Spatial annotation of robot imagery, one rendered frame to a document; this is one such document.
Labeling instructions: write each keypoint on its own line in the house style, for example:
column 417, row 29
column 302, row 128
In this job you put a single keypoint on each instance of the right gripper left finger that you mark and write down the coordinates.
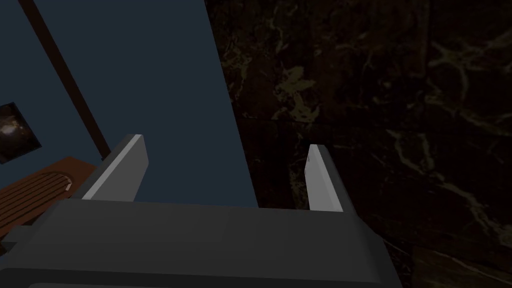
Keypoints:
column 120, row 172

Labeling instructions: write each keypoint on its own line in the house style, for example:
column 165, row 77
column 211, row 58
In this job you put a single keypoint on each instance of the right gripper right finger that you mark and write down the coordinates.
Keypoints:
column 322, row 184

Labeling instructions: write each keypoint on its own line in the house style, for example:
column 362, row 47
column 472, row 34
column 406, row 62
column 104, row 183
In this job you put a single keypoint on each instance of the brown wooden slatted furniture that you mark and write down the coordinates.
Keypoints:
column 34, row 194

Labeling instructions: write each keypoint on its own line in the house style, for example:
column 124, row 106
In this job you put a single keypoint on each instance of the dark framed wall picture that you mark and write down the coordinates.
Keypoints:
column 14, row 134

